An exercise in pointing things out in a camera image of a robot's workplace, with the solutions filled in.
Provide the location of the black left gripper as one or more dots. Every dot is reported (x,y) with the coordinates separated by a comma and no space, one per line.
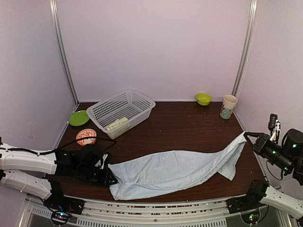
(104,180)

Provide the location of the circuit board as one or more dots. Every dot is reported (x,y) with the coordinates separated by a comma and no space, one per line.
(60,217)
(250,218)

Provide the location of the left aluminium corner post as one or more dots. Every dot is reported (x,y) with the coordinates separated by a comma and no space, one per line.
(62,52)

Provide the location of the floral ceramic cup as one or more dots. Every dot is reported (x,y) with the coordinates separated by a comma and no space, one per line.
(228,105)

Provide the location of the small green bowl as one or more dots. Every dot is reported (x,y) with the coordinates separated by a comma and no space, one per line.
(203,99)

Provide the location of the left circuit board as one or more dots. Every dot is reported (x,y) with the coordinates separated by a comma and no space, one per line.
(60,217)

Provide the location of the red patterned bowl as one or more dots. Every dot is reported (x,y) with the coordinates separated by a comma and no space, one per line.
(86,136)

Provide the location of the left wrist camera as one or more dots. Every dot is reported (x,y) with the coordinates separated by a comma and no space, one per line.
(92,156)

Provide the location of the white perforated plastic basket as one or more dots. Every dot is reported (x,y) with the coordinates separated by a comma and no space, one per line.
(130,103)

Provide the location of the right circuit board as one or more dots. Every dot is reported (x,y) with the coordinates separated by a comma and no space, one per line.
(250,218)

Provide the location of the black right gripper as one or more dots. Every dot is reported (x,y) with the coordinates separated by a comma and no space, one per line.
(260,144)

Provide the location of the green patterned white towel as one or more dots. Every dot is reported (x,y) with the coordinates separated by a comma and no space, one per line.
(116,123)

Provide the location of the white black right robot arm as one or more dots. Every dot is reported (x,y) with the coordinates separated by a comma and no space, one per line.
(262,192)

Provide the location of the aluminium corner post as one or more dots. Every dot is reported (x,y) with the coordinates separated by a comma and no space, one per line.
(250,29)
(62,52)

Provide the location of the green plate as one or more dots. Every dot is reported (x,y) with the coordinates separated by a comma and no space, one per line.
(79,118)

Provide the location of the right aluminium corner post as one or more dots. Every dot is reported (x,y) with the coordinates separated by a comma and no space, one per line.
(250,29)

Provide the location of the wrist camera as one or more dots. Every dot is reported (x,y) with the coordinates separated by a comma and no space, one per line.
(284,137)
(92,156)

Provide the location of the light blue towel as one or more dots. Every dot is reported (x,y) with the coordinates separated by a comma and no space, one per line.
(171,171)

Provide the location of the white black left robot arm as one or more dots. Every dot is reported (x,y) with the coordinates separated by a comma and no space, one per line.
(16,164)

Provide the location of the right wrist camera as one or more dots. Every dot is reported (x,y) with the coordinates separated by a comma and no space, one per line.
(284,137)

